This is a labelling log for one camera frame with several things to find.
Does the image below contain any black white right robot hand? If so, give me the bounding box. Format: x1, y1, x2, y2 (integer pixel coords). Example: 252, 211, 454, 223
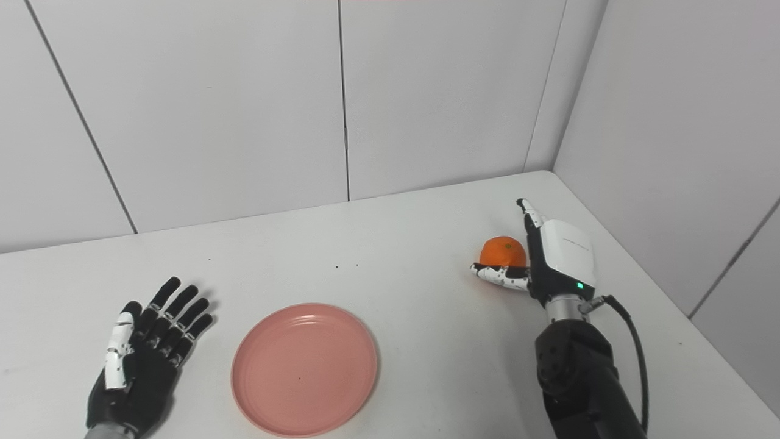
469, 198, 598, 305

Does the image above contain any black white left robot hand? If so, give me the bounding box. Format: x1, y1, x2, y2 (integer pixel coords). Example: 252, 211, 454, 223
85, 277, 214, 437

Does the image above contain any orange fruit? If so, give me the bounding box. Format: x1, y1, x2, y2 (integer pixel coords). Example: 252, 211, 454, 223
479, 236, 528, 269

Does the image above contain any pink round plate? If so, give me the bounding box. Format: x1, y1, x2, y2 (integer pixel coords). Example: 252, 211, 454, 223
230, 303, 378, 438

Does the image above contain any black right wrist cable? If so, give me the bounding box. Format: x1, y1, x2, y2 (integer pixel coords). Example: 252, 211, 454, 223
579, 294, 650, 434

